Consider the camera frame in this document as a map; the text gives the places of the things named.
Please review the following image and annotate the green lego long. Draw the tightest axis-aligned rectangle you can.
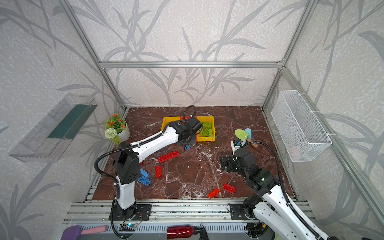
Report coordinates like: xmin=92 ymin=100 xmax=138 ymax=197
xmin=202 ymin=128 xmax=213 ymax=138

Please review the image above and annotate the green lego pair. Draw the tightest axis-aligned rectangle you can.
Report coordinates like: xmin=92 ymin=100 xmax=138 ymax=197
xmin=202 ymin=122 xmax=212 ymax=129

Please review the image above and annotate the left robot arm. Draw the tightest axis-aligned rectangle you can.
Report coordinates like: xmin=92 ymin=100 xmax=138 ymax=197
xmin=113 ymin=117 xmax=203 ymax=220

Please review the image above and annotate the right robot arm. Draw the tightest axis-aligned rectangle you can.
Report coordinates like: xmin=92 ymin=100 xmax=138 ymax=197
xmin=220 ymin=147 xmax=331 ymax=240

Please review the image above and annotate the red middle bin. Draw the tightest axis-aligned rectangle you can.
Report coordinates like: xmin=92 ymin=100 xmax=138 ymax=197
xmin=179 ymin=117 xmax=200 ymax=141

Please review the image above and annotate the left yellow bin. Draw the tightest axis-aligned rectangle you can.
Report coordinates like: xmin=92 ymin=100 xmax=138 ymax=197
xmin=161 ymin=117 xmax=181 ymax=131

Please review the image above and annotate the yellow bin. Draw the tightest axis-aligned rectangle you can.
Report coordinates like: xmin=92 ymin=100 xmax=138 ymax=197
xmin=161 ymin=117 xmax=181 ymax=131
xmin=197 ymin=116 xmax=216 ymax=142

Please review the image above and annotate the right yellow bin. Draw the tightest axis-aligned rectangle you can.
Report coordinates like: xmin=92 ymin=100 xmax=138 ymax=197
xmin=197 ymin=116 xmax=216 ymax=142

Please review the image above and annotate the red lego front right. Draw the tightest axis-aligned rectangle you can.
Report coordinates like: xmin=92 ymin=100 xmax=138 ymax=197
xmin=223 ymin=184 xmax=236 ymax=194

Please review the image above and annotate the red lego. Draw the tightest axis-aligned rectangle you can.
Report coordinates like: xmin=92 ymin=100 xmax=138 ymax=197
xmin=158 ymin=151 xmax=180 ymax=163
xmin=223 ymin=184 xmax=236 ymax=194
xmin=209 ymin=188 xmax=220 ymax=199

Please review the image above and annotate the light blue scoop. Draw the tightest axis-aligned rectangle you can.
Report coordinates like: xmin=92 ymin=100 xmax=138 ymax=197
xmin=245 ymin=128 xmax=252 ymax=140

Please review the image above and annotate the red lego centre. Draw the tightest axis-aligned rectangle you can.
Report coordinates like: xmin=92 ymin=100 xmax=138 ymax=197
xmin=158 ymin=151 xmax=180 ymax=163

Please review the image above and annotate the red lego studs up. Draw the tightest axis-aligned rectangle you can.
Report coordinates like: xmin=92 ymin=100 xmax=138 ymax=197
xmin=155 ymin=166 xmax=162 ymax=178

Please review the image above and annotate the white flower pot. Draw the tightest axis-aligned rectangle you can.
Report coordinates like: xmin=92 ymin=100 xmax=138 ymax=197
xmin=117 ymin=121 xmax=130 ymax=142

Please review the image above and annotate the artificial orange flower plant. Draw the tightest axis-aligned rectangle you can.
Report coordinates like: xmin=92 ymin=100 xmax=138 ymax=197
xmin=103 ymin=114 xmax=124 ymax=146

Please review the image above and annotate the red bottle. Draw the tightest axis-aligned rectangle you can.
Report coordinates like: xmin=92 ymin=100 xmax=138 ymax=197
xmin=167 ymin=226 xmax=199 ymax=240

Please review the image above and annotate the purple pink brush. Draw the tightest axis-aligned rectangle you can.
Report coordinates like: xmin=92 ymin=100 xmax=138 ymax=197
xmin=61 ymin=225 xmax=108 ymax=240

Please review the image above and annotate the green trowel wooden handle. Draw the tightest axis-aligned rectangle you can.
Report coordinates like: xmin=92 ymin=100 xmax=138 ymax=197
xmin=235 ymin=129 xmax=258 ymax=148

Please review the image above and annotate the white wire basket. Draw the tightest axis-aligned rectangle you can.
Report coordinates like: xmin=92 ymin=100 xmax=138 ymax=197
xmin=272 ymin=90 xmax=333 ymax=163

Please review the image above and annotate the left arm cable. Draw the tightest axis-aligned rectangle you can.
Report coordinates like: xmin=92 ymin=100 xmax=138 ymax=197
xmin=93 ymin=105 xmax=198 ymax=239

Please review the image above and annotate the clear wall shelf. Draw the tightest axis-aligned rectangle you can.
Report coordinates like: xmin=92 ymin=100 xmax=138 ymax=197
xmin=9 ymin=94 xmax=97 ymax=163

